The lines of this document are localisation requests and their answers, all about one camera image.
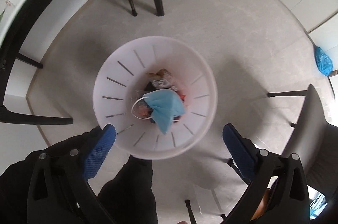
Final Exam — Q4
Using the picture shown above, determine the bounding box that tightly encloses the blue face mask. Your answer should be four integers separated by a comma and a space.
131, 88, 186, 135

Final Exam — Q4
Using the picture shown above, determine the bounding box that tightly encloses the white trash bin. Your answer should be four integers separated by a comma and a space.
93, 37, 218, 160

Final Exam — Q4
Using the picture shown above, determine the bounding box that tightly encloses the grey chair near bin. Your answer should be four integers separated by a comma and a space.
267, 84, 337, 201

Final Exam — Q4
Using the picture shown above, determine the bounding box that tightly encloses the red crumpled wrapper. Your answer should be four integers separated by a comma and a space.
176, 91, 188, 108

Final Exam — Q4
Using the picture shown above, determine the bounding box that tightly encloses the blue plastic bag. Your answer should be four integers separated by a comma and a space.
315, 46, 333, 76

